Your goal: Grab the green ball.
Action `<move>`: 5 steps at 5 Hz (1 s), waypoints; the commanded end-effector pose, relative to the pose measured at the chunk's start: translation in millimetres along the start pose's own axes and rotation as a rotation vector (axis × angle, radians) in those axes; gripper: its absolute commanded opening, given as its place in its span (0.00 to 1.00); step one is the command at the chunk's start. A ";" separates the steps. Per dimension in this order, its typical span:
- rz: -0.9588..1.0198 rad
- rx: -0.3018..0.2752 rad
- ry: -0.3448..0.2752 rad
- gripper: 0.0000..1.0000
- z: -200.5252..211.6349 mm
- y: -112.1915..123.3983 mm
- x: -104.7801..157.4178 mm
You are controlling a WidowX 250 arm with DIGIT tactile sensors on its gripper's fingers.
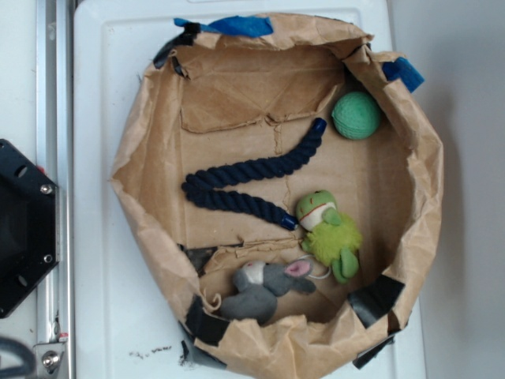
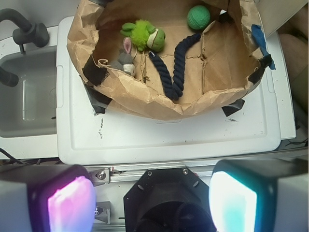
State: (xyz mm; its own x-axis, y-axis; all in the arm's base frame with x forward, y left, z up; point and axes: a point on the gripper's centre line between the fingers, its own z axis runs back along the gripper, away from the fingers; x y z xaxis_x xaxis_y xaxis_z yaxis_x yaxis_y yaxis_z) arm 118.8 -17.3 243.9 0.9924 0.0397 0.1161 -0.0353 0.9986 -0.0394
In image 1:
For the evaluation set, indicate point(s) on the green textured ball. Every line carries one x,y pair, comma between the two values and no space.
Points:
356,115

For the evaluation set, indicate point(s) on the brown paper-lined cardboard box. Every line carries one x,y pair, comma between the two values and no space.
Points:
211,98

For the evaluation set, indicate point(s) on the green plush frog toy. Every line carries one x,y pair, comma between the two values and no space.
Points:
331,236

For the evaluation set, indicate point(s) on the grey plush bunny toy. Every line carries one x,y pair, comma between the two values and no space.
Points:
259,286

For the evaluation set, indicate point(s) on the white plastic tray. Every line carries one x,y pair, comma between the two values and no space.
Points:
124,326

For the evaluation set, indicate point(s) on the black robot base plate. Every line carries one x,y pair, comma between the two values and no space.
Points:
28,227

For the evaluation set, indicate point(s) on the aluminium extrusion rail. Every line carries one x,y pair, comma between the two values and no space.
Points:
55,318

